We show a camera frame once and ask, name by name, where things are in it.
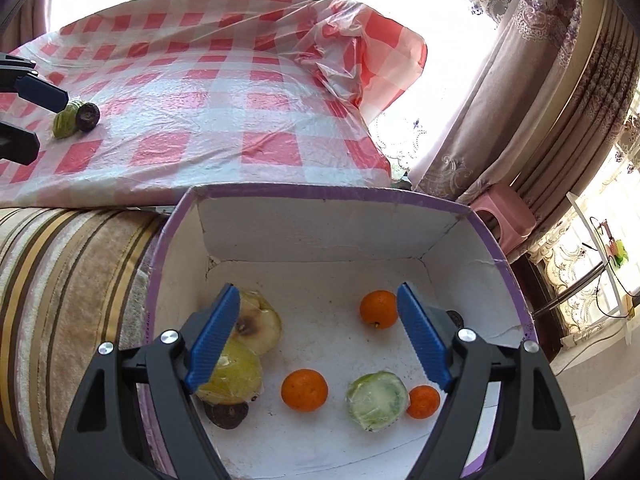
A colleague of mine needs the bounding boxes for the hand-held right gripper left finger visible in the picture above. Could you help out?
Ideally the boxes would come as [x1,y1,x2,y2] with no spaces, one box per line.
[54,282,242,480]

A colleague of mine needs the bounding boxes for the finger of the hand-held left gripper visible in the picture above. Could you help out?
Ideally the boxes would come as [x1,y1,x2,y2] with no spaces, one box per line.
[0,52,69,113]
[0,121,41,166]

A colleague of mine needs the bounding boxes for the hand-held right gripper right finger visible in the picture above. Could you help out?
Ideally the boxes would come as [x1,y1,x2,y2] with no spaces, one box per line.
[396,281,586,480]

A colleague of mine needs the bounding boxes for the yellow-green fruit half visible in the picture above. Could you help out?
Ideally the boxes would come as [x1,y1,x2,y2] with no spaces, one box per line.
[195,340,264,406]

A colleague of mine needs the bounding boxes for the green apple half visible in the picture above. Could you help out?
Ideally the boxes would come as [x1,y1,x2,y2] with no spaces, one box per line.
[52,101,83,140]

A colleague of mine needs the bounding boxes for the yellow apple half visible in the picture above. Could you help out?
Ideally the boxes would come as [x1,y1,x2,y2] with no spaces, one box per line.
[232,290,283,358]

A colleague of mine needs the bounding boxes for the small orange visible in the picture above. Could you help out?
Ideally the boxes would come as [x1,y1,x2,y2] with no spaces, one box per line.
[406,385,442,420]

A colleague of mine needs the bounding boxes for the green cabbage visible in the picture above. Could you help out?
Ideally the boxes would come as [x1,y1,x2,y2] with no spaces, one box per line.
[346,371,411,433]

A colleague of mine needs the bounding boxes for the white box with purple rim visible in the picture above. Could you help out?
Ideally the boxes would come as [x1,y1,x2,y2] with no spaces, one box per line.
[137,183,538,480]

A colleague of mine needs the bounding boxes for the pink plastic stool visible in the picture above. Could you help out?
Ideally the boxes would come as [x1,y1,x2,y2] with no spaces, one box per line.
[470,185,538,256]

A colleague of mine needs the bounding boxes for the red checked plastic tablecloth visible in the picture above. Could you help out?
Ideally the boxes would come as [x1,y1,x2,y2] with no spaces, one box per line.
[0,0,429,209]

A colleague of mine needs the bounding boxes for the white lace window curtain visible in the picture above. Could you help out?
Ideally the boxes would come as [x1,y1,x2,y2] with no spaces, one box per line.
[530,160,640,321]

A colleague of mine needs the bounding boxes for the white metal stand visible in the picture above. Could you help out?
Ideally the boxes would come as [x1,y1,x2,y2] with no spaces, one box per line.
[567,192,633,318]

